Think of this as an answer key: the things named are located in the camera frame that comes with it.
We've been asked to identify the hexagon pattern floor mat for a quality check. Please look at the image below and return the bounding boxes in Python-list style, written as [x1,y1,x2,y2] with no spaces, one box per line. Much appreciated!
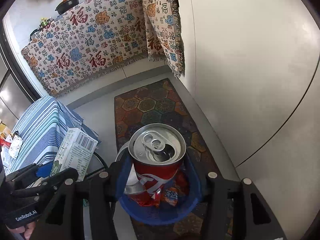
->
[114,78,234,240]

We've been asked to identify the white milk carton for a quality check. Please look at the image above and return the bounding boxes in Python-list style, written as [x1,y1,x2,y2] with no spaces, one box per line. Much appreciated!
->
[50,127,98,182]

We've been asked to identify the red soda can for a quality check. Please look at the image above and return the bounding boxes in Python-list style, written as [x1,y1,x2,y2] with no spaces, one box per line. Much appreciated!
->
[124,124,187,207]

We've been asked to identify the small black appliance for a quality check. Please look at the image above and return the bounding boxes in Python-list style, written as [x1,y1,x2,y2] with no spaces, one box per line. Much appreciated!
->
[29,29,42,42]

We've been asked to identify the small printed blanket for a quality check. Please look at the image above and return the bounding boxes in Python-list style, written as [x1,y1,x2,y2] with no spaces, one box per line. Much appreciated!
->
[139,0,185,78]

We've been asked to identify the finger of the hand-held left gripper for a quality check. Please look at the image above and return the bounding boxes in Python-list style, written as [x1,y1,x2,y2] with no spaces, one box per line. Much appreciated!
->
[11,167,78,198]
[6,164,54,190]

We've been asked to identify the blue striped tablecloth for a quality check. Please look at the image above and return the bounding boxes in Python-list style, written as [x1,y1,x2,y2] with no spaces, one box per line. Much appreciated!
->
[4,95,102,180]

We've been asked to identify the white snack packet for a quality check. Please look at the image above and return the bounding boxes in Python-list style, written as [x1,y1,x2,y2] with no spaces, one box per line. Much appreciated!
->
[10,134,23,158]

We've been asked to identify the grey steel refrigerator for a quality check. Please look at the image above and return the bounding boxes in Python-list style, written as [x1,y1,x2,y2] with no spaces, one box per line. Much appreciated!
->
[0,34,42,120]

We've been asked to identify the blue plastic basket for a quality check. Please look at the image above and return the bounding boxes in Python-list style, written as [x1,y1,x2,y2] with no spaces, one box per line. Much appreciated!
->
[117,152,203,227]

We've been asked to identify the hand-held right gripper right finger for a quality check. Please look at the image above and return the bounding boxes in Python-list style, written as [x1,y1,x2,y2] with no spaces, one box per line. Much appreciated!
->
[200,172,287,240]

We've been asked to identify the large printed blanket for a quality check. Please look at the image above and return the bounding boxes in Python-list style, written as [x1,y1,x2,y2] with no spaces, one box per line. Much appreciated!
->
[21,0,150,98]

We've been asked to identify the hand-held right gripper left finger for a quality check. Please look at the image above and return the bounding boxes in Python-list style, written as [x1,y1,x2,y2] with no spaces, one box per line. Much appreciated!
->
[30,155,133,240]

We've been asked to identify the black clay pot orange lid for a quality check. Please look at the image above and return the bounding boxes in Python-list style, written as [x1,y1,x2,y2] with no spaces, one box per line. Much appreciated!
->
[55,0,81,15]

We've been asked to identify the person's left hand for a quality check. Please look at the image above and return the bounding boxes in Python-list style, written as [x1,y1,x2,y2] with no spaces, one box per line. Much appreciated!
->
[7,221,38,240]

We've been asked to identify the white base cabinets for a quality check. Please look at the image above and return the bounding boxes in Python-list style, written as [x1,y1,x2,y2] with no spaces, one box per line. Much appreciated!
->
[174,0,320,174]

